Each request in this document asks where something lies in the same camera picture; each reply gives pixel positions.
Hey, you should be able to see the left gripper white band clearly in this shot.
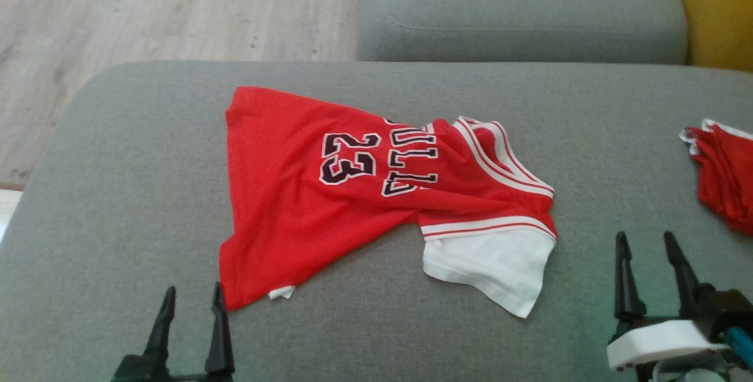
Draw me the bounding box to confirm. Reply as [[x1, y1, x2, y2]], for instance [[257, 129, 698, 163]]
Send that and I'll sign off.
[[112, 282, 235, 382]]

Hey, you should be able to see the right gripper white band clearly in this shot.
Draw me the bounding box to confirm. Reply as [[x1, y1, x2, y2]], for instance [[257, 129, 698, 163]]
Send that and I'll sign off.
[[607, 231, 731, 371]]

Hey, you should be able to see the red shorts white trim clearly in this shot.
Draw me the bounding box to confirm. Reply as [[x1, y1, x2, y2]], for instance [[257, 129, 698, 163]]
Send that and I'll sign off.
[[679, 118, 753, 235]]

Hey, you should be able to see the red jersey number 23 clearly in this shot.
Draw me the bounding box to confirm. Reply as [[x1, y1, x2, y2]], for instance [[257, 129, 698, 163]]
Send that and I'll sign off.
[[219, 86, 557, 319]]

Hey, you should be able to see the large grey sofa seat cushion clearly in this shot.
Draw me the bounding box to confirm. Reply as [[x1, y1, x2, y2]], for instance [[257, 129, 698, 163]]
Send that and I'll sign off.
[[0, 61, 753, 382]]

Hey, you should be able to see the yellow cushion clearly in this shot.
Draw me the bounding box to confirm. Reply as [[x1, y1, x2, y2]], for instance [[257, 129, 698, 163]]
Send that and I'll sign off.
[[665, 0, 753, 72]]

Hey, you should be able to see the small grey sofa cushion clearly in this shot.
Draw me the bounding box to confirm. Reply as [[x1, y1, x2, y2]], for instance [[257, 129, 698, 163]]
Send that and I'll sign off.
[[357, 0, 689, 65]]

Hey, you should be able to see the right blue plug black cable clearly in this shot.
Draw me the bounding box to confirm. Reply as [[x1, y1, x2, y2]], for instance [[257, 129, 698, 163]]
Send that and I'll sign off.
[[724, 326, 753, 369]]

